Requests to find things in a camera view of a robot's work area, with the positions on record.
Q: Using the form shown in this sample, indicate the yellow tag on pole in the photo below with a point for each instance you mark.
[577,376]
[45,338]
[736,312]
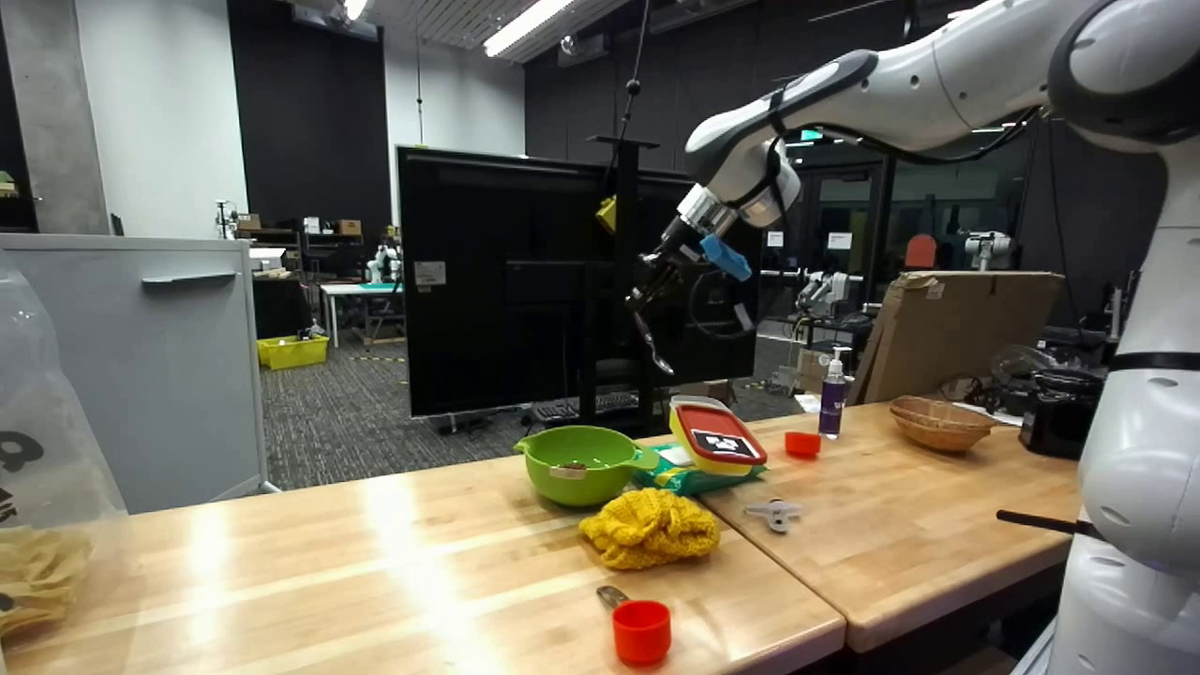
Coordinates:
[610,211]

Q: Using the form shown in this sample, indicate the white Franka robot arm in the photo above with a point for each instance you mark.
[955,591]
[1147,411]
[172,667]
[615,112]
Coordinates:
[1127,473]

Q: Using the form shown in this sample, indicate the large black monitor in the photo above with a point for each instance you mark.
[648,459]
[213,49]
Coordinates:
[500,287]

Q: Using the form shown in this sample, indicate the small grey metal piece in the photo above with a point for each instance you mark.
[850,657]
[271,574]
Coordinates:
[773,514]

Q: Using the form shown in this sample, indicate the yellow crocheted cloth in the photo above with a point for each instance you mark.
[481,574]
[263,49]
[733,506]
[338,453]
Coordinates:
[648,529]

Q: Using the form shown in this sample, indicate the yellow storage bin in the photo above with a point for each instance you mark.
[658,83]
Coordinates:
[292,354]

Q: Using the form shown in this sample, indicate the wooden bowl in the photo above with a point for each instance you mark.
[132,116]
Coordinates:
[938,424]

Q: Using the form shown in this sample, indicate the yellow plastic container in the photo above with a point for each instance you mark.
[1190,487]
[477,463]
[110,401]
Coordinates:
[690,457]

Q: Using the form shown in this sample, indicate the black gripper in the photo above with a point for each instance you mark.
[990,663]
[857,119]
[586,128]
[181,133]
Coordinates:
[675,269]

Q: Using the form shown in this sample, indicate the clear plastic bag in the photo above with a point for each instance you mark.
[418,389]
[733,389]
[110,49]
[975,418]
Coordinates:
[50,502]

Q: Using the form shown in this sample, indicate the purple soap pump bottle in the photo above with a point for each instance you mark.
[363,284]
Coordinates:
[833,402]

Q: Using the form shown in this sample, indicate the green yellow snack bag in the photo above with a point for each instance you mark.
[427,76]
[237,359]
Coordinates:
[670,483]

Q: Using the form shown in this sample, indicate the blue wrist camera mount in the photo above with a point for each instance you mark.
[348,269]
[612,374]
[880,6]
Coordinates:
[728,257]

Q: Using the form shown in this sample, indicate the green plastic bowl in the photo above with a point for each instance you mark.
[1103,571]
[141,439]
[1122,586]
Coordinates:
[581,468]

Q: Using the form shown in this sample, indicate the black stand pole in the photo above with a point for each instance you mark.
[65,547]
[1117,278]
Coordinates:
[623,189]

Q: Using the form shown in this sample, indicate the thin black rod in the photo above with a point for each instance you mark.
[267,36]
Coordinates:
[1042,521]

